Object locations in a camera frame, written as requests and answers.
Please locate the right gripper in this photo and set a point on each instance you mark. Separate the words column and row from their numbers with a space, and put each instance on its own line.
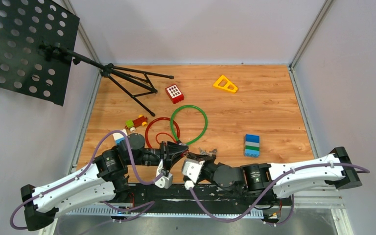
column 207, row 158

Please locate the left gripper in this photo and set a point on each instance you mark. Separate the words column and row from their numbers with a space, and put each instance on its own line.
column 170, row 151

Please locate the red cable lock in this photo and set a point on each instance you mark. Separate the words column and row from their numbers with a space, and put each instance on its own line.
column 156, row 120

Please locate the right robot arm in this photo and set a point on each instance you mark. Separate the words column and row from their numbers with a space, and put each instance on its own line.
column 272, row 181

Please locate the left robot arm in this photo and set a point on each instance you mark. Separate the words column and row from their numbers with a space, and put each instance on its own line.
column 103, row 179

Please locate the blue green white brick stack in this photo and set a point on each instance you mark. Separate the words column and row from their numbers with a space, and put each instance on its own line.
column 251, row 145

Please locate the red green toy car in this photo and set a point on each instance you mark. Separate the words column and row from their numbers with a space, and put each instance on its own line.
column 132, row 125

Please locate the red window toy brick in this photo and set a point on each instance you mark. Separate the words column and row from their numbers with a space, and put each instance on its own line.
column 174, row 93

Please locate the white blue toy brick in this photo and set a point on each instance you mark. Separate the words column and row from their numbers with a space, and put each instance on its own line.
column 118, row 137

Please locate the yellow triangular toy piece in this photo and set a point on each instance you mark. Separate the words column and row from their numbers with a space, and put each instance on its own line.
column 224, row 84

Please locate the black perforated music stand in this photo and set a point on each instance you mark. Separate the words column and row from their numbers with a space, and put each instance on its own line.
column 37, row 40

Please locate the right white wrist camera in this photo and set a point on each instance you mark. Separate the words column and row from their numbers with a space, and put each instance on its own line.
column 192, row 169

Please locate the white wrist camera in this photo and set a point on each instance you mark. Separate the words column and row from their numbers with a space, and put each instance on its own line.
column 164, row 177
column 192, row 169

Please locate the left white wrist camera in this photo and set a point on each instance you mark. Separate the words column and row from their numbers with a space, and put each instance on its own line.
column 164, row 177

